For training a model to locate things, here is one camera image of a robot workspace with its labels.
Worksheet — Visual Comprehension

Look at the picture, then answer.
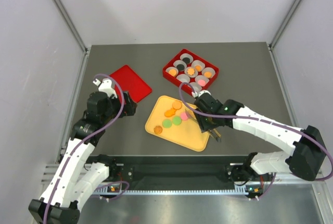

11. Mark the pink round cookie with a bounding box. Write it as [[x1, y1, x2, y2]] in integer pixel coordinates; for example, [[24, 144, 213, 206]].
[[180, 112, 188, 121], [198, 80, 206, 86]]

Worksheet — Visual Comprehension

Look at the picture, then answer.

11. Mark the red lid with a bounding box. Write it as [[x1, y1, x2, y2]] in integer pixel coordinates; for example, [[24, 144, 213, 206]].
[[110, 65, 152, 103]]

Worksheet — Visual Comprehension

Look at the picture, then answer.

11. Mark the orange swirl cookie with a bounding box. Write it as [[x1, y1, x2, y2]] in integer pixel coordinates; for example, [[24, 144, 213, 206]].
[[187, 68, 195, 76], [153, 126, 163, 134]]

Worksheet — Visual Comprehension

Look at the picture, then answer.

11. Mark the black sandwich cookie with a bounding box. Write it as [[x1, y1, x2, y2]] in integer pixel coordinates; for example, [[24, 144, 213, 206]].
[[176, 64, 184, 71], [182, 57, 190, 64]]

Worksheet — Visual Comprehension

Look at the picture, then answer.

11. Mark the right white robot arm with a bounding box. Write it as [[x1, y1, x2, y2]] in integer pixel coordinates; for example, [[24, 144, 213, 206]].
[[193, 91, 326, 181]]

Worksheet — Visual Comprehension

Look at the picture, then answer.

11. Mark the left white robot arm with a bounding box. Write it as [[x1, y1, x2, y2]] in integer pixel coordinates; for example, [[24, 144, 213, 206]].
[[28, 91, 137, 223]]

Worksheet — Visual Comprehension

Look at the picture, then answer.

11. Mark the tan round cookie top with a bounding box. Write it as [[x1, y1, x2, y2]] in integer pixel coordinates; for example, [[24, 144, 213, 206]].
[[172, 101, 182, 110]]

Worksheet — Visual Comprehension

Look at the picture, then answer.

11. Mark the red compartment box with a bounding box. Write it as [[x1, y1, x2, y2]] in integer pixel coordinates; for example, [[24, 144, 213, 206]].
[[162, 49, 220, 92]]

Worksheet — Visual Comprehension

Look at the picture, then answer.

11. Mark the green round cookie right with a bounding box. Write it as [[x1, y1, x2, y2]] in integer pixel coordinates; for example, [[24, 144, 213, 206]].
[[172, 116, 182, 126]]

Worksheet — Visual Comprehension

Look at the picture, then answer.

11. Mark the green round cookie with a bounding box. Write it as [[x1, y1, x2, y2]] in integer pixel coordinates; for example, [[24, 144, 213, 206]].
[[162, 119, 172, 128], [172, 116, 182, 126]]

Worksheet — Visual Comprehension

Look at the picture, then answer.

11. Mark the orange fish cookie left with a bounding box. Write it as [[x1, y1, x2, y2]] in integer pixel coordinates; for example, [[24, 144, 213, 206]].
[[164, 108, 177, 117]]

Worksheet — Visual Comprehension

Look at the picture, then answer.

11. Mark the yellow tray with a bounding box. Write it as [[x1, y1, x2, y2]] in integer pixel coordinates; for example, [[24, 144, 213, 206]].
[[145, 95, 210, 152]]

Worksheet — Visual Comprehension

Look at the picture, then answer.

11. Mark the green round cookie left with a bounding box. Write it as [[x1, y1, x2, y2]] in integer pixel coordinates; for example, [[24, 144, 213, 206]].
[[162, 119, 172, 128]]

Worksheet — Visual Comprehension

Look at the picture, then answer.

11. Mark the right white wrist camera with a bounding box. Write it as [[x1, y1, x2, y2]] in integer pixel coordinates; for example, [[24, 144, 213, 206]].
[[191, 90, 211, 98]]

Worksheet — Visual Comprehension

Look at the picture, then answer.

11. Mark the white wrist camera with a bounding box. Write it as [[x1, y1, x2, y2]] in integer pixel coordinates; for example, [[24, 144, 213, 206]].
[[191, 90, 211, 98], [93, 78, 118, 98]]

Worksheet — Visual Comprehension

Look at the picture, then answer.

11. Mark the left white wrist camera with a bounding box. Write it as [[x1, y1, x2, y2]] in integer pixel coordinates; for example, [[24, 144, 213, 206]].
[[93, 78, 118, 98]]

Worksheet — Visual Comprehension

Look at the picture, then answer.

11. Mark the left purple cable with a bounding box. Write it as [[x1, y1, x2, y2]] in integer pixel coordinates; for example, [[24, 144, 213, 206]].
[[41, 73, 131, 223]]

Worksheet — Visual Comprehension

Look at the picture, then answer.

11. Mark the purple cable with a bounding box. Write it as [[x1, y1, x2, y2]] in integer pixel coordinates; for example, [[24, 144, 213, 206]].
[[178, 82, 333, 182], [41, 73, 131, 223]]

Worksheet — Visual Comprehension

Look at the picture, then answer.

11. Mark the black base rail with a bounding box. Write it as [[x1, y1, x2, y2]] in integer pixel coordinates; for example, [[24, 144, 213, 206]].
[[85, 155, 274, 191]]

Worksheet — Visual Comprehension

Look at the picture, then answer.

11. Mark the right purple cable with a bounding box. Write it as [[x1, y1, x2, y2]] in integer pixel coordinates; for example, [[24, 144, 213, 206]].
[[178, 82, 333, 182]]

